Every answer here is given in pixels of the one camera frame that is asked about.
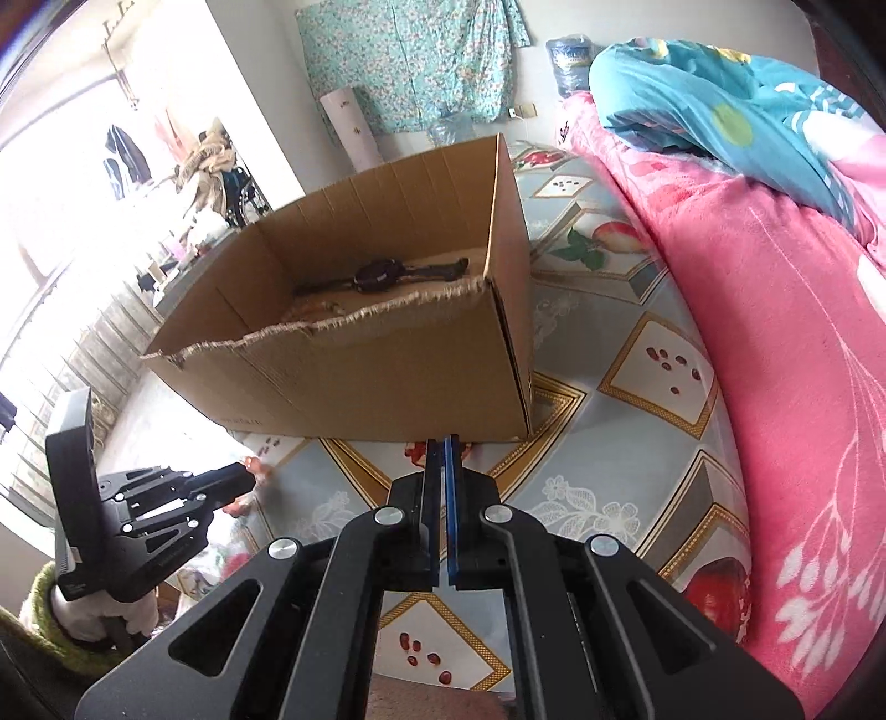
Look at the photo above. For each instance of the brown cardboard box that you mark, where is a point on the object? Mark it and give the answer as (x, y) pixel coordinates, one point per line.
(387, 374)

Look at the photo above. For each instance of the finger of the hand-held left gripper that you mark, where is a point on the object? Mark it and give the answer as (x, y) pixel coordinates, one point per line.
(221, 479)
(180, 519)

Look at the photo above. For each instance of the black wheelchair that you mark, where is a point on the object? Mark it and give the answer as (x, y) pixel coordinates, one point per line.
(246, 197)

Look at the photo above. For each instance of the white paper roll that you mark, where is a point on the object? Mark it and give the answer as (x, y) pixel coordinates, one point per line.
(349, 131)

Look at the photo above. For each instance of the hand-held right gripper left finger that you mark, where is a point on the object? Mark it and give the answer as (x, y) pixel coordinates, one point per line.
(405, 498)

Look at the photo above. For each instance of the beige clothes pile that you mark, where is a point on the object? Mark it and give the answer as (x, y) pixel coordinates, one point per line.
(207, 163)

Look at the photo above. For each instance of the dark hanging jacket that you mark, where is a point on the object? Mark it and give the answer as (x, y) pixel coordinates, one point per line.
(124, 156)

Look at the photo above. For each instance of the teal floral hanging cloth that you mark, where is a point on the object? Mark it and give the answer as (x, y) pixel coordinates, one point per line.
(415, 62)

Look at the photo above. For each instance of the person's left hand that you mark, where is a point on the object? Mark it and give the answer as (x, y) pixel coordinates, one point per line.
(83, 616)

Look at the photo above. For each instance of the blue patterned quilt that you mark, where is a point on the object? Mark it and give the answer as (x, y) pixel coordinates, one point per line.
(727, 90)

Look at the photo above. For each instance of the large blue water bottle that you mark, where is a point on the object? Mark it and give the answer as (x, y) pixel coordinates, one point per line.
(569, 66)

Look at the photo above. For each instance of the pink floral fleece blanket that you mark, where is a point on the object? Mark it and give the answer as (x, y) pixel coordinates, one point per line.
(761, 346)

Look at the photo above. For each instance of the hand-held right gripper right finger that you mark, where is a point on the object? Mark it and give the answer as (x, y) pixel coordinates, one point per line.
(474, 498)

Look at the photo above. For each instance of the person's left forearm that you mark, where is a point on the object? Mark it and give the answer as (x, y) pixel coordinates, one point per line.
(41, 644)

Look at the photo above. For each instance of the metal railing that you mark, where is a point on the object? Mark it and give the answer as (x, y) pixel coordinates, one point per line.
(90, 346)

